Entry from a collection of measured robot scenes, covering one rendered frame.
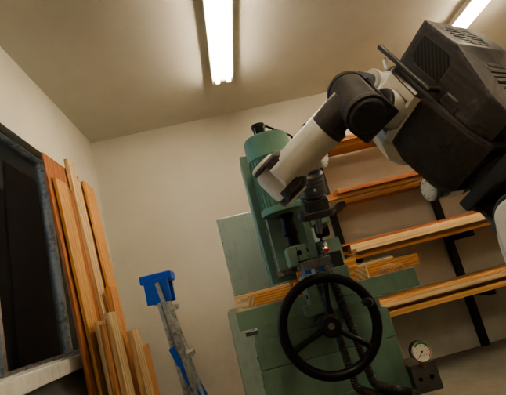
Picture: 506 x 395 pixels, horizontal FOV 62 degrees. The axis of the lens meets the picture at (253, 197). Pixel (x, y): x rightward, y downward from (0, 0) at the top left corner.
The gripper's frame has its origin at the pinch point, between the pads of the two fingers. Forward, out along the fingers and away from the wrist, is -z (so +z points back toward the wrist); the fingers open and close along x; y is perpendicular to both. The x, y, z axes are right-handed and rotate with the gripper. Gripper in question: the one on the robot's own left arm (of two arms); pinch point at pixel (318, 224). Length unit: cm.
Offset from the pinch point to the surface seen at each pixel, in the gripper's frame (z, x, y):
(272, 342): -28.4, -24.1, -15.7
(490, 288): -156, 159, 153
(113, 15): 98, -68, 149
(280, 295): -24.7, -17.2, 4.3
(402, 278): -20.6, 21.4, -11.2
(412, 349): -34.9, 15.6, -26.9
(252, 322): -21.9, -28.8, -11.9
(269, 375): -36.3, -27.5, -20.2
